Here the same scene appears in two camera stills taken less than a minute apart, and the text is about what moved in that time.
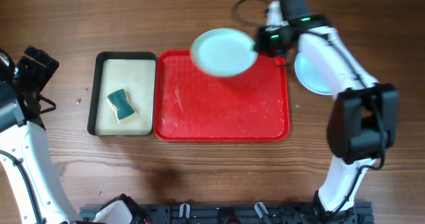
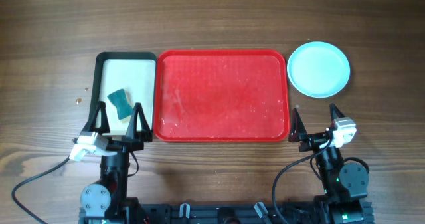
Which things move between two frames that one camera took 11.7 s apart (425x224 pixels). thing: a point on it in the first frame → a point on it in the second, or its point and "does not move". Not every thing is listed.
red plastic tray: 189,106 does not move
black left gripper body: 33,72 → 126,144
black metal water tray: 133,72 does not move
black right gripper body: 271,42 → 313,143
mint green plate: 224,52 → 318,70
